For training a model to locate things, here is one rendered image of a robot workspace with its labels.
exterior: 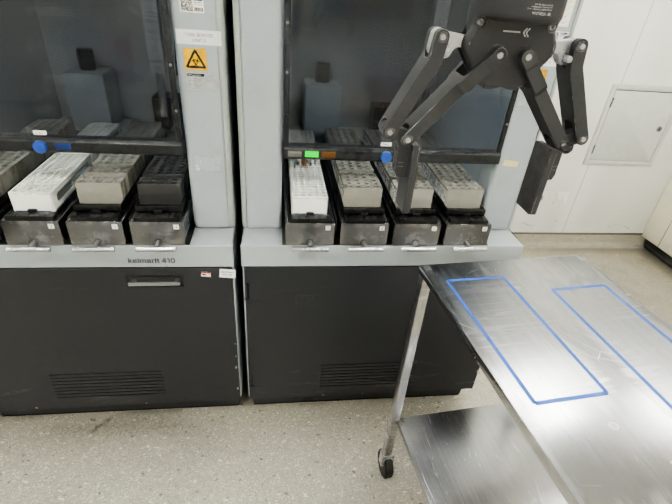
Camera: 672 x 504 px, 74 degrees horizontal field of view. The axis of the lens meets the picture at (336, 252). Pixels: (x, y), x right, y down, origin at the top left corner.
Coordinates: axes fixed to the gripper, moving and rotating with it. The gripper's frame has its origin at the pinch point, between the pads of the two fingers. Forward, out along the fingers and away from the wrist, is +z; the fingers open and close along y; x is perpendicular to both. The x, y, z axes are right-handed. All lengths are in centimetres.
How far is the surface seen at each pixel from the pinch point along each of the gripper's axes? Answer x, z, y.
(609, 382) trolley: 7, 38, 38
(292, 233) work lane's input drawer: 66, 42, -15
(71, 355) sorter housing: 66, 86, -81
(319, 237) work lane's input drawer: 66, 44, -7
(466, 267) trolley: 42, 38, 25
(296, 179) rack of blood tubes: 83, 34, -13
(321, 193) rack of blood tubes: 74, 34, -7
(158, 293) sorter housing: 66, 62, -53
